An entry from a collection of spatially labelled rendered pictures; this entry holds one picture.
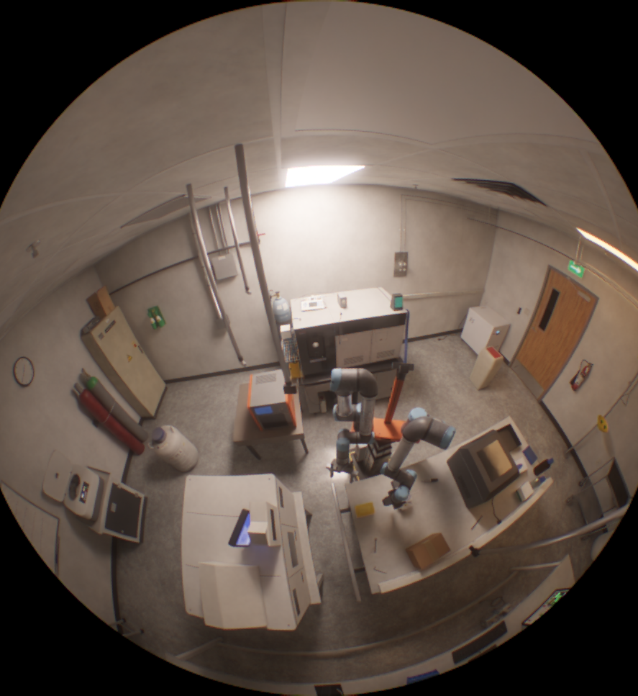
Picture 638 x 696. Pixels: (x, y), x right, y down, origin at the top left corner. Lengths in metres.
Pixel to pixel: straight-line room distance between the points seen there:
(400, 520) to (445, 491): 0.41
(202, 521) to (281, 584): 0.51
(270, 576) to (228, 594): 0.22
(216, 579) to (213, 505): 0.43
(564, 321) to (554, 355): 0.60
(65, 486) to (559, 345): 7.13
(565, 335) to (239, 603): 4.54
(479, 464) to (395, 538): 0.75
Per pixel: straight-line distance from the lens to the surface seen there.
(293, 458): 2.75
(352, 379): 1.01
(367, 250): 3.10
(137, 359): 4.09
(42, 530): 3.57
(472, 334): 4.52
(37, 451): 3.41
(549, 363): 4.39
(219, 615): 1.15
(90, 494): 3.06
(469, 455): 1.66
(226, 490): 1.24
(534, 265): 4.33
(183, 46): 0.38
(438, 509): 1.77
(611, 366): 4.05
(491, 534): 1.87
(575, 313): 4.08
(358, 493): 1.65
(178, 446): 2.88
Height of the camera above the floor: 2.52
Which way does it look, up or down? 39 degrees down
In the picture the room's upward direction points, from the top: 7 degrees counter-clockwise
